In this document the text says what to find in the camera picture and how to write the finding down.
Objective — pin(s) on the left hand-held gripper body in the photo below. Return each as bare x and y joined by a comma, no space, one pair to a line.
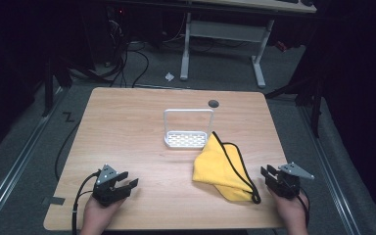
106,191

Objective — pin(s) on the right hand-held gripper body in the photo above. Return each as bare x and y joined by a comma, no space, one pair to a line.
289,184

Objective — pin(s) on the yellow cloth with black edge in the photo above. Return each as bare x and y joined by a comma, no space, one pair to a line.
218,166

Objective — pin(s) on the person's left hand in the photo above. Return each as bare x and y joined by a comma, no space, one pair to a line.
99,213

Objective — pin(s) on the person's right hand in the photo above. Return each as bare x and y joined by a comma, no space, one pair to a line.
290,209

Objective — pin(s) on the grey tape strip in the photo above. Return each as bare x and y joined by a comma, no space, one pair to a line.
55,201

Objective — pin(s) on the black metal stand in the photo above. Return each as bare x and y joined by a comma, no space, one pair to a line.
48,88
316,107

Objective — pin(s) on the black zigzag floor tape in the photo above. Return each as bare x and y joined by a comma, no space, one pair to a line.
68,117

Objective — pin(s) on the black table grommet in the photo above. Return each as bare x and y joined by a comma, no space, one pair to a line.
213,103

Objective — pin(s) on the white paper scrap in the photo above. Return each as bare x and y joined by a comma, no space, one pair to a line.
169,77

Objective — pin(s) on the small red object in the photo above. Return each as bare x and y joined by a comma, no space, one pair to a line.
281,46

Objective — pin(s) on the white-legged desk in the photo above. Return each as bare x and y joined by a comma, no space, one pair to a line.
225,31

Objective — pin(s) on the metal floor rail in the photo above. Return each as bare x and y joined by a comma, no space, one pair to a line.
16,163
329,169

